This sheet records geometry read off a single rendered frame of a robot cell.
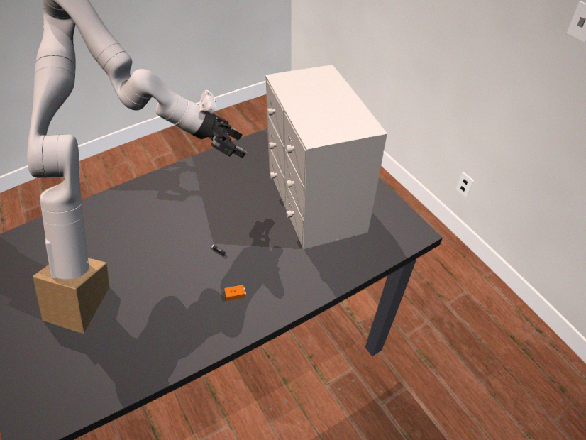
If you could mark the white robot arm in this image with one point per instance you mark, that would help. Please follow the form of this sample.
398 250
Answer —
58 155

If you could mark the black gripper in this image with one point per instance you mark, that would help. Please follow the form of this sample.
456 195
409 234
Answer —
215 130

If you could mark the beige drawer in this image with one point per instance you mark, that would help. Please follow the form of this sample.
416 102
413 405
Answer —
295 148
276 145
276 174
294 213
294 183
275 111

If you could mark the white small chest of drawers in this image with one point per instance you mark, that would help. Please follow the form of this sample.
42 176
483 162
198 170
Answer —
344 149

